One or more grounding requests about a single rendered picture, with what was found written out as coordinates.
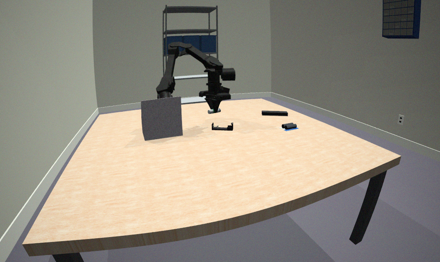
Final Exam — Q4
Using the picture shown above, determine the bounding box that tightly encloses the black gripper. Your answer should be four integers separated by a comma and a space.
199, 81, 231, 113

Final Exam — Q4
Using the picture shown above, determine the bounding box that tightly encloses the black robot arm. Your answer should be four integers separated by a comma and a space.
156, 42, 236, 99

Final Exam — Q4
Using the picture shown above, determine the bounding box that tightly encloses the white battery with green band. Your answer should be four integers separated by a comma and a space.
208, 108, 221, 114

